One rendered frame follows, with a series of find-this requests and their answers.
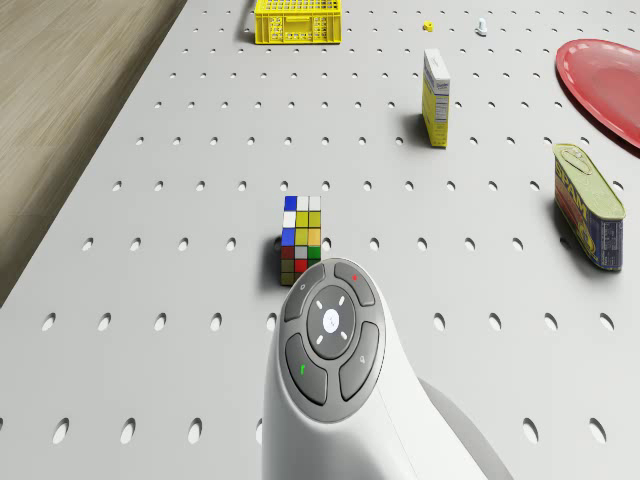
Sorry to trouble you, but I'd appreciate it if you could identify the puzzle cube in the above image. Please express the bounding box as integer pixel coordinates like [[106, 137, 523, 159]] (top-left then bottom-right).
[[279, 194, 323, 288]]

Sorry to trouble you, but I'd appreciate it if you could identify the yellow basket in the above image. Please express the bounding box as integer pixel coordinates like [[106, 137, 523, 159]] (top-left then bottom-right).
[[253, 0, 345, 46]]

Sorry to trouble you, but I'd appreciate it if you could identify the flat-sided can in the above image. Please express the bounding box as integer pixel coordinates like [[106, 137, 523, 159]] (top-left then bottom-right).
[[551, 143, 627, 273]]

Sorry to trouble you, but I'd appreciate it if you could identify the red plate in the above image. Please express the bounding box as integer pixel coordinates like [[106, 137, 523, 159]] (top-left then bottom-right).
[[554, 38, 640, 151]]

